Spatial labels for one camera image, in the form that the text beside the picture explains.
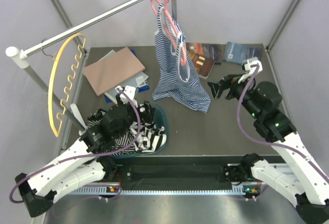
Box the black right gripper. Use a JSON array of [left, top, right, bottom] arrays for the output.
[[207, 71, 261, 119]]

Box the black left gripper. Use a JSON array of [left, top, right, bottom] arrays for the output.
[[115, 94, 156, 139]]

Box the blue white striped tank top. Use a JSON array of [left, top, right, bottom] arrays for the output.
[[152, 4, 211, 113]]

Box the pink plastic hanger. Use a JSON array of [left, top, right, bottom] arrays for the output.
[[150, 0, 187, 66]]

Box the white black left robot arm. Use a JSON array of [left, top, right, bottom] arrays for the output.
[[15, 101, 167, 218]]

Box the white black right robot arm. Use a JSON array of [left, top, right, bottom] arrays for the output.
[[208, 74, 328, 223]]

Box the yellow wavy hanger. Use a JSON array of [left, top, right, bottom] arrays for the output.
[[48, 33, 87, 137]]

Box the teal plastic basket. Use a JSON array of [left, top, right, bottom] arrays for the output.
[[87, 104, 169, 159]]

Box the orange cover paperback book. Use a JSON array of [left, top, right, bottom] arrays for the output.
[[190, 52, 215, 79]]

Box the wide-striped black white garment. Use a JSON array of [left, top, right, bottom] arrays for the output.
[[128, 105, 168, 153]]

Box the blue cover book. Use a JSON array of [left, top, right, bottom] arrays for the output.
[[223, 42, 262, 65]]

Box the dark cover book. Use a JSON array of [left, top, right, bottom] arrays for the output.
[[186, 43, 222, 65]]

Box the thin-striped black white garment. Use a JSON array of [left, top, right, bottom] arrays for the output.
[[87, 108, 137, 157]]

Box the white rack left foot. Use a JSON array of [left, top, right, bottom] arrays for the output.
[[70, 103, 85, 127]]

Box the metal rack left pole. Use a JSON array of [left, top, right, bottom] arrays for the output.
[[24, 65, 85, 132]]

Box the metal rack pole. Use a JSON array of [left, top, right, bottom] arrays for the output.
[[24, 65, 85, 132], [171, 0, 177, 21]]

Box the metal rack right pole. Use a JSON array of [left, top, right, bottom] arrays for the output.
[[171, 0, 177, 21]]

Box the white rack top bar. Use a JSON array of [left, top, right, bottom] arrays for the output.
[[5, 0, 144, 69]]

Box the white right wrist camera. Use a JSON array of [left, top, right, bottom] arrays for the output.
[[238, 57, 263, 84]]

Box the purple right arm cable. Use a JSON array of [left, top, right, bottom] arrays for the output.
[[236, 63, 329, 201]]

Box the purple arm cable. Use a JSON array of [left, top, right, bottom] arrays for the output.
[[9, 87, 142, 204], [236, 63, 329, 201]]

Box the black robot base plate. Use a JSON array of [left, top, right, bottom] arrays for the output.
[[86, 155, 258, 184]]

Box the slotted white cable duct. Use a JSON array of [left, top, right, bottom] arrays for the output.
[[69, 184, 260, 196]]

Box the right aluminium wall frame rail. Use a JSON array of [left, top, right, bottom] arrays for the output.
[[265, 0, 301, 53]]

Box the aluminium wall frame rail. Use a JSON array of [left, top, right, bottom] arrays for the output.
[[38, 0, 89, 58], [265, 0, 301, 53]]

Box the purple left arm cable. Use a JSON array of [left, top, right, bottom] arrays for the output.
[[9, 87, 142, 204]]

